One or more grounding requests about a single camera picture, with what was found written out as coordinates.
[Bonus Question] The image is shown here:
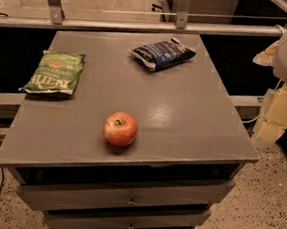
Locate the green jalapeno chip bag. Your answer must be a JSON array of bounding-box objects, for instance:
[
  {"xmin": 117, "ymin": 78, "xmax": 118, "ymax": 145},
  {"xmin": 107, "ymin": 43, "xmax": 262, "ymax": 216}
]
[{"xmin": 20, "ymin": 50, "xmax": 85, "ymax": 96}]

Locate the dark blue chip bag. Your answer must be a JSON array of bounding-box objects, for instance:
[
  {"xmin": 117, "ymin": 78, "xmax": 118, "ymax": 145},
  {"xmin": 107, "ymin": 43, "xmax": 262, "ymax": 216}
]
[{"xmin": 130, "ymin": 38, "xmax": 196, "ymax": 71}]

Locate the red apple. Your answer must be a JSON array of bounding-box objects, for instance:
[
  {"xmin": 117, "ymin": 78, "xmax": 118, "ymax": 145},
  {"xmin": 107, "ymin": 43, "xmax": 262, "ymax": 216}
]
[{"xmin": 103, "ymin": 111, "xmax": 138, "ymax": 147}]

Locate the grey drawer cabinet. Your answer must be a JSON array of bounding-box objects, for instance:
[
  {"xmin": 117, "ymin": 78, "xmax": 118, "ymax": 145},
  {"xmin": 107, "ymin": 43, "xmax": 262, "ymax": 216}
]
[{"xmin": 0, "ymin": 31, "xmax": 258, "ymax": 229}]

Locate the metal railing frame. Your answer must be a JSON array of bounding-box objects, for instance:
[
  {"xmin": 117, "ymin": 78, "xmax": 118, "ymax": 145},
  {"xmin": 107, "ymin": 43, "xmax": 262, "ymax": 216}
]
[{"xmin": 0, "ymin": 0, "xmax": 287, "ymax": 37}]

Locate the white cable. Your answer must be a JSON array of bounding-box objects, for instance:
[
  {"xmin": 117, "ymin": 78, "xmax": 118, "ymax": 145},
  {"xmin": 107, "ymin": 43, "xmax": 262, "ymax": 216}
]
[{"xmin": 241, "ymin": 75, "xmax": 283, "ymax": 128}]

